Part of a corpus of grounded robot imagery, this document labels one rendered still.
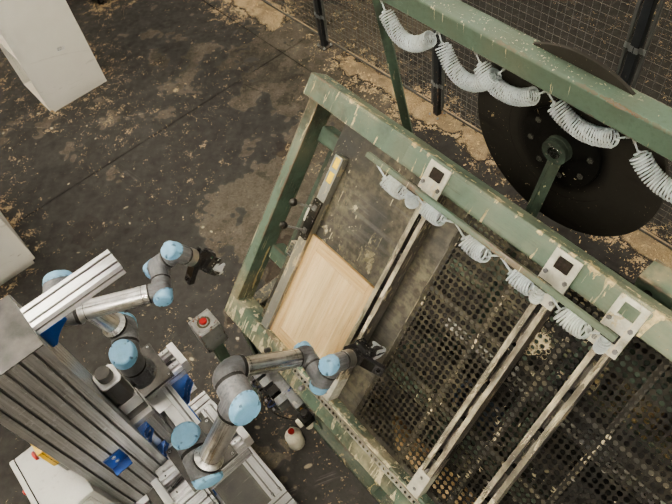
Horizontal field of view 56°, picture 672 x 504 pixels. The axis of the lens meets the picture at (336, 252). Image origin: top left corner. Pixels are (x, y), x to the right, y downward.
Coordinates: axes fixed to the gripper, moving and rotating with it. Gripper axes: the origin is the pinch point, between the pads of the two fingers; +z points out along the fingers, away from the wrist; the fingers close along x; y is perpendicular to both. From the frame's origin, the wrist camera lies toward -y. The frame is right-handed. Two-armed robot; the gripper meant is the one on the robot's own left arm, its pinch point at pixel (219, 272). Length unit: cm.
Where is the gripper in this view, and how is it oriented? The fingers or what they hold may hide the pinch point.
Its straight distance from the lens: 279.6
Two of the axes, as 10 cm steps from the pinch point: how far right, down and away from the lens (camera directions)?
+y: 6.2, -7.8, -1.1
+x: -6.4, -5.8, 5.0
